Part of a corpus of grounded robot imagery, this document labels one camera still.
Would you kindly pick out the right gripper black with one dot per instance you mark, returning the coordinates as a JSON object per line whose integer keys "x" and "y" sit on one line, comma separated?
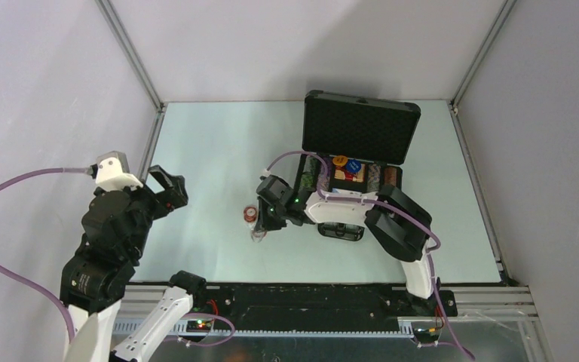
{"x": 264, "y": 223}

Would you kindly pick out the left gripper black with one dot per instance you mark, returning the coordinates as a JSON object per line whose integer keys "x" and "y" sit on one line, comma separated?
{"x": 177, "y": 193}

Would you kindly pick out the clear round plastic disc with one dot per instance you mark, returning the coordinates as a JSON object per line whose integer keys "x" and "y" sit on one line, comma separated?
{"x": 258, "y": 235}

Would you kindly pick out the red Texas Hold'em card deck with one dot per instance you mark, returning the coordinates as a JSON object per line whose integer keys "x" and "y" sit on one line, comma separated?
{"x": 355, "y": 176}

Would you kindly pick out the orange round button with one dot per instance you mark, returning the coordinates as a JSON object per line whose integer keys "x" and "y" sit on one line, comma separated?
{"x": 340, "y": 160}

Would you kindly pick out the blue round dealer button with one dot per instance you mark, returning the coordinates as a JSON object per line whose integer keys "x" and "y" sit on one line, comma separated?
{"x": 353, "y": 166}

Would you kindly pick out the black poker set case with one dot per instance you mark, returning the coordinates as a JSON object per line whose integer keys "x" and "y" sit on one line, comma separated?
{"x": 372, "y": 131}

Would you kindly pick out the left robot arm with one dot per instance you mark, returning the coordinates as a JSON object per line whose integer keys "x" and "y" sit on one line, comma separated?
{"x": 93, "y": 283}

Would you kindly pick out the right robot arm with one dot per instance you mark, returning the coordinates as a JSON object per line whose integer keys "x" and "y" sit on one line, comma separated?
{"x": 400, "y": 225}

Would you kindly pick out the green chip stack row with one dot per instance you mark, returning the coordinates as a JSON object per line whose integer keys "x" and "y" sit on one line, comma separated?
{"x": 308, "y": 173}

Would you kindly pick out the purple chip stack row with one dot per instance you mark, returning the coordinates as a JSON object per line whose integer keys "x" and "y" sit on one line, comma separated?
{"x": 324, "y": 174}

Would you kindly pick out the blue orange chip stack row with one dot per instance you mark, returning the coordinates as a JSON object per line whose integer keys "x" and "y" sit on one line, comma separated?
{"x": 373, "y": 178}

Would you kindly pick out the dark orange chip stack row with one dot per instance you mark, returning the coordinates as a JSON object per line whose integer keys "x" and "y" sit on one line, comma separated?
{"x": 391, "y": 176}

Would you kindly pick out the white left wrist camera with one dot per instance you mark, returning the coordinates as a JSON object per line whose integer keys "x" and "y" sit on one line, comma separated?
{"x": 113, "y": 173}

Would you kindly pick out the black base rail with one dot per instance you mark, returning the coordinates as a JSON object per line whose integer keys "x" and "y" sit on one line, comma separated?
{"x": 320, "y": 308}

